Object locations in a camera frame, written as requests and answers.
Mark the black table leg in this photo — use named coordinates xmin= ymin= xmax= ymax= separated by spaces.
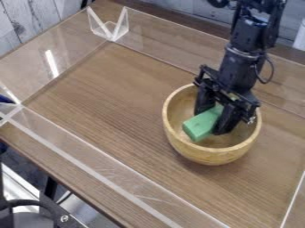
xmin=44 ymin=177 xmax=59 ymax=200

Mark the black cable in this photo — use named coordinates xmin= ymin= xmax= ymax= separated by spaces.
xmin=0 ymin=163 xmax=57 ymax=228

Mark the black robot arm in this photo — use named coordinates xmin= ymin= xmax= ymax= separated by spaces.
xmin=194 ymin=0 xmax=287 ymax=135

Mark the clear acrylic tray wall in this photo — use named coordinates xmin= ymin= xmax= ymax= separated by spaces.
xmin=0 ymin=92 xmax=229 ymax=228

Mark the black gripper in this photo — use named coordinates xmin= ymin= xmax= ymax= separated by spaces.
xmin=193 ymin=45 xmax=266 ymax=135

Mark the white object at right edge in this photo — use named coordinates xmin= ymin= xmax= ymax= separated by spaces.
xmin=293 ymin=18 xmax=305 ymax=51

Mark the brown wooden bowl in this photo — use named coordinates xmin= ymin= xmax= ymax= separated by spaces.
xmin=162 ymin=84 xmax=262 ymax=166

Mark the green rectangular block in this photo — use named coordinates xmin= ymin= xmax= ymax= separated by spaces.
xmin=182 ymin=105 xmax=223 ymax=142

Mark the clear acrylic corner bracket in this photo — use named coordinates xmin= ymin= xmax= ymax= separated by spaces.
xmin=87 ymin=7 xmax=128 ymax=42

